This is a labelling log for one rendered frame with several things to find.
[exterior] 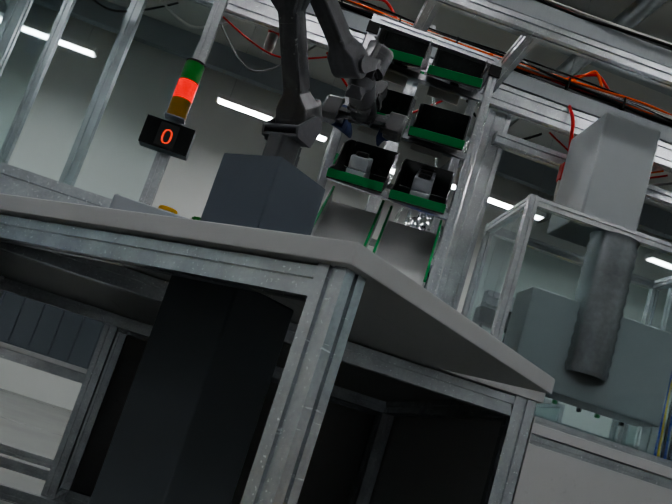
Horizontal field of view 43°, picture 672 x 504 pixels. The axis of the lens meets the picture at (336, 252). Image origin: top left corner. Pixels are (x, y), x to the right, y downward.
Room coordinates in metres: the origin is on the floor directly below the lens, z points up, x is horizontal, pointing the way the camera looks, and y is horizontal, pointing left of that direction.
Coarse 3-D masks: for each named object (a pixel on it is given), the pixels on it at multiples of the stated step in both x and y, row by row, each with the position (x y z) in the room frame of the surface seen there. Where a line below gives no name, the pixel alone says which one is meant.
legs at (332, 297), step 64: (128, 256) 1.24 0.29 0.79; (192, 256) 1.16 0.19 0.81; (256, 256) 1.09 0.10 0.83; (192, 320) 1.42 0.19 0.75; (256, 320) 1.43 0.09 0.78; (320, 320) 1.00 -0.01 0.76; (192, 384) 1.39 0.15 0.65; (256, 384) 1.47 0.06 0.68; (320, 384) 1.02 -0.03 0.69; (128, 448) 1.44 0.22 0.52; (192, 448) 1.39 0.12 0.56
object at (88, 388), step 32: (96, 352) 3.00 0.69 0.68; (128, 352) 3.37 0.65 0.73; (96, 384) 3.01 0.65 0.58; (128, 384) 3.37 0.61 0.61; (96, 416) 3.32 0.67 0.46; (352, 416) 3.44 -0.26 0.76; (64, 448) 3.01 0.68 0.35; (96, 448) 3.37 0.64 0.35; (256, 448) 3.41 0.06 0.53; (320, 448) 3.43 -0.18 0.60; (352, 448) 3.44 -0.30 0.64; (64, 480) 3.31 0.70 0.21; (96, 480) 3.37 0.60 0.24; (320, 480) 3.43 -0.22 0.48; (352, 480) 3.44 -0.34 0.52
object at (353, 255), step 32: (96, 224) 1.27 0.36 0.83; (128, 224) 1.22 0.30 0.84; (160, 224) 1.18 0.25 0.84; (192, 224) 1.14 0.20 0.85; (224, 224) 1.11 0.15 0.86; (288, 256) 1.04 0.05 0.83; (320, 256) 1.00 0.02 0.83; (352, 256) 0.97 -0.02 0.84; (384, 288) 1.05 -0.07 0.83; (416, 288) 1.09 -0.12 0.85; (384, 320) 1.30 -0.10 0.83; (416, 320) 1.21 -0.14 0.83; (448, 320) 1.18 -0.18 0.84; (416, 352) 1.54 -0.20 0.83; (448, 352) 1.41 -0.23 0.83; (480, 352) 1.31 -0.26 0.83; (512, 352) 1.36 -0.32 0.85; (512, 384) 1.56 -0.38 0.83; (544, 384) 1.49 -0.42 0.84
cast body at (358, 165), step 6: (354, 156) 1.83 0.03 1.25; (360, 156) 1.83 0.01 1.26; (366, 156) 1.83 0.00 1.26; (354, 162) 1.83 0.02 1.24; (360, 162) 1.83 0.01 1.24; (366, 162) 1.83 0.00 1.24; (372, 162) 1.86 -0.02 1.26; (348, 168) 1.83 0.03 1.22; (354, 168) 1.84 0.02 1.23; (360, 168) 1.83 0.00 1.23; (366, 168) 1.83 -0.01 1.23; (354, 174) 1.83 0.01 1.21; (360, 174) 1.83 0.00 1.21; (366, 174) 1.85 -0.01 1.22
